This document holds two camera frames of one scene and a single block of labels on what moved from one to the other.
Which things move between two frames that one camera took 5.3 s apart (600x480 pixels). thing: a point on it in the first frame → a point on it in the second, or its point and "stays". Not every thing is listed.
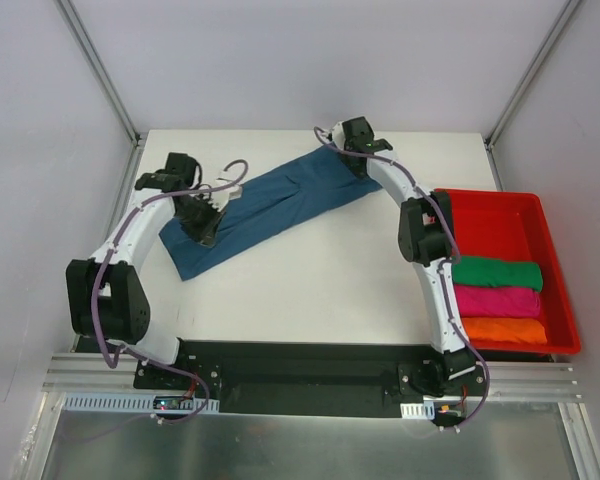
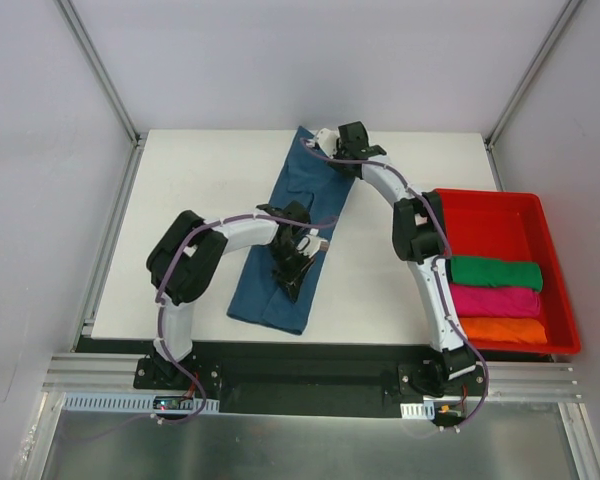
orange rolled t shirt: [522, 330] stays
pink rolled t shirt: [481, 302] stays
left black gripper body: [200, 220] → [290, 262]
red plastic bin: [515, 226] stays
